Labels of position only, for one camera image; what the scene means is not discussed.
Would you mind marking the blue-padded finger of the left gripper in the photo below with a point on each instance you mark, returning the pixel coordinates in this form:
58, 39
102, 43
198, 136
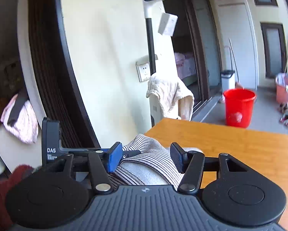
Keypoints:
129, 153

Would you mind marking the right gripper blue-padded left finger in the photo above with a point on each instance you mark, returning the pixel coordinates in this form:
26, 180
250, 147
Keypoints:
98, 164

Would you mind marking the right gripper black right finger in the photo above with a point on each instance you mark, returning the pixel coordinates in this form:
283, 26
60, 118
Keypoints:
192, 164

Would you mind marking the grey striped knit garment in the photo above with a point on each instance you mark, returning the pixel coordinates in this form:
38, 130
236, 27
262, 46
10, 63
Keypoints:
152, 166

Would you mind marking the gloved left hand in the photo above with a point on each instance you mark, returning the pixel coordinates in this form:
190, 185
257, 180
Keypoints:
21, 172

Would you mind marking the pink cloth on shelf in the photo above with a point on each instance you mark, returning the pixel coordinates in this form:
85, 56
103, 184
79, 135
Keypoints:
20, 120

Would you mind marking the cream towel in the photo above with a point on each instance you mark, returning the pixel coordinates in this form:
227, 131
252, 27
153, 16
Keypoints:
169, 98

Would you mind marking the red plastic bucket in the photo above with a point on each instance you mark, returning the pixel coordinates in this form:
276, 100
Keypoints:
239, 104

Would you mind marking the white pedal trash bin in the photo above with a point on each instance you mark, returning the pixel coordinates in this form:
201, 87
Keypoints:
227, 80

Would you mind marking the pink bed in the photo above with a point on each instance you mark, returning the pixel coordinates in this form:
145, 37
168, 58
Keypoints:
185, 64

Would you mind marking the white floor washer vacuum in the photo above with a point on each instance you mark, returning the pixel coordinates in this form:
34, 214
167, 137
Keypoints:
161, 55

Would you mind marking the slippers on floor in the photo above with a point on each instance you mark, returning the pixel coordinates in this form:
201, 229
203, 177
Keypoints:
283, 108

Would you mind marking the pink laundry basket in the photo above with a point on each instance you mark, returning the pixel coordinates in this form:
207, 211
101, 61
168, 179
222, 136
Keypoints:
281, 81

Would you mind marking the white paper tag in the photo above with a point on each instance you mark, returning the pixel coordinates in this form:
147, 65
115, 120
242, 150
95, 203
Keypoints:
167, 24

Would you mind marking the wall power socket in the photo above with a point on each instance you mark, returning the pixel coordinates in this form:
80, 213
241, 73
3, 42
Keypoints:
143, 70

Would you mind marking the broom with red handle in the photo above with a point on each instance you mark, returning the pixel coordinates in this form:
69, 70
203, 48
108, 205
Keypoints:
238, 85

